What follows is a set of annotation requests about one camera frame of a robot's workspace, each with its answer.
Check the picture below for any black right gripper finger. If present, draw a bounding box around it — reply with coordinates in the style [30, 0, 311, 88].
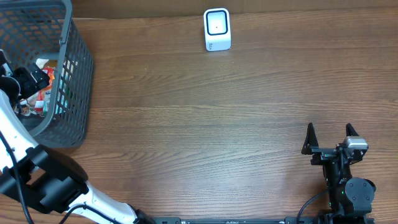
[301, 123, 319, 155]
[346, 123, 359, 137]

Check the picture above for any beige Pantree snack pouch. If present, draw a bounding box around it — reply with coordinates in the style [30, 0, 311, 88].
[21, 58, 57, 116]

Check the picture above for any teal wet wipes pack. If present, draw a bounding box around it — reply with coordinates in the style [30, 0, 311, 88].
[41, 60, 78, 116]

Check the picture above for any red snack stick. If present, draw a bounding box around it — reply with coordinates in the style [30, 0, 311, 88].
[34, 67, 55, 113]

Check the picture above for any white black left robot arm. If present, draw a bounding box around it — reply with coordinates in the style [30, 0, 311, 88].
[1, 62, 153, 223]

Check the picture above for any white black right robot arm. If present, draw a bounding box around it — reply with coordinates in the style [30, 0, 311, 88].
[295, 123, 376, 223]

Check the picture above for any white barcode scanner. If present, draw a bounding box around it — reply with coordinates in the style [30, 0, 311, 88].
[203, 8, 232, 52]

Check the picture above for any grey plastic mesh basket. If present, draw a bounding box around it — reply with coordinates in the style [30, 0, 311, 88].
[1, 1, 95, 148]

